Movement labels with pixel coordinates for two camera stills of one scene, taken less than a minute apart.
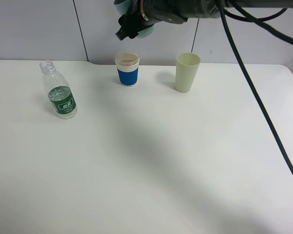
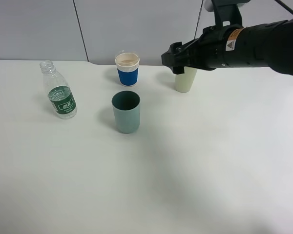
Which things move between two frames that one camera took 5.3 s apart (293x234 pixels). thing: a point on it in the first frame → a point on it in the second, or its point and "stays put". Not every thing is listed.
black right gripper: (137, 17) → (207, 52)
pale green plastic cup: (186, 65) stays put
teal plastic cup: (123, 7) → (126, 107)
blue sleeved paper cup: (128, 66) stays put
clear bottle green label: (60, 95) stays put
